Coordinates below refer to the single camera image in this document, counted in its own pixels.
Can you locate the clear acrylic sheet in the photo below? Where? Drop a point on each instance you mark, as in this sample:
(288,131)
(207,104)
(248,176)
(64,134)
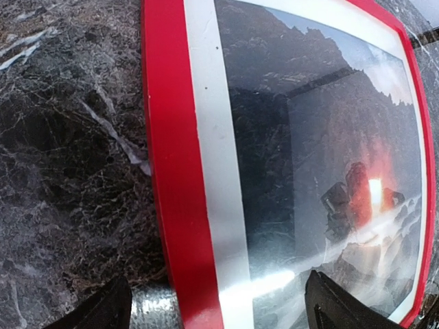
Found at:
(274,205)

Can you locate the white photo mat board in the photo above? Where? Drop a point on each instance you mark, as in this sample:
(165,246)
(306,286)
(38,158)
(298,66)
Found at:
(219,154)

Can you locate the landscape photo print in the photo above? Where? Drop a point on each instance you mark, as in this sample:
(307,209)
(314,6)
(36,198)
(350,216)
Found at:
(330,162)

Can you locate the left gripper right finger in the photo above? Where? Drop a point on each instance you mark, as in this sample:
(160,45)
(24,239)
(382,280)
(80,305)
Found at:
(328,305)

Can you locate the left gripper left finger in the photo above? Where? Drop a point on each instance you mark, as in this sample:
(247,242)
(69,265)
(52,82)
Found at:
(109,307)

